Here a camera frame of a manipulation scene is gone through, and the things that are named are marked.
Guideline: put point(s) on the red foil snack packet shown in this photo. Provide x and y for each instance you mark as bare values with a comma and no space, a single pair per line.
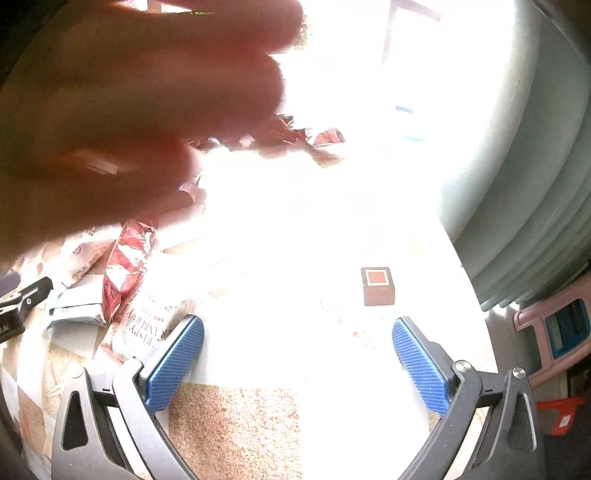
127,261

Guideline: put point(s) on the white brown print snack packet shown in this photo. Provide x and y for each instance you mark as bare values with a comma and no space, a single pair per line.
76,258

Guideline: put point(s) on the red plastic item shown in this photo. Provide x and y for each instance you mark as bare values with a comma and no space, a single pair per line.
561,415

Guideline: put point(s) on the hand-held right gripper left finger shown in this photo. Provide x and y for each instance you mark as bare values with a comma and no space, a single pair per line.
175,364

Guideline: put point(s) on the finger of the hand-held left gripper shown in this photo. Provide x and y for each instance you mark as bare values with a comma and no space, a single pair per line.
30,295

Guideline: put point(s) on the pink plastic crate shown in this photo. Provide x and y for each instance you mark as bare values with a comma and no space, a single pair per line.
535,332

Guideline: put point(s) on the pale blue white snack packet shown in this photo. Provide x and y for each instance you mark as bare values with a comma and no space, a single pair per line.
76,309

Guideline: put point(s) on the person's left hand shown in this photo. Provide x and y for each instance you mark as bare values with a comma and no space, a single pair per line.
129,106

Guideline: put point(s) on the pale green ribbed container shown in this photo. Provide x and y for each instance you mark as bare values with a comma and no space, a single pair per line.
531,161

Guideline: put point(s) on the pink white snack packet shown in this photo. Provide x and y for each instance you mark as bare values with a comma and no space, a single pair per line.
145,323

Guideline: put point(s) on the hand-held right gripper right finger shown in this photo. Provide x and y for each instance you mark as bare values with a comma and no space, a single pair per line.
420,369

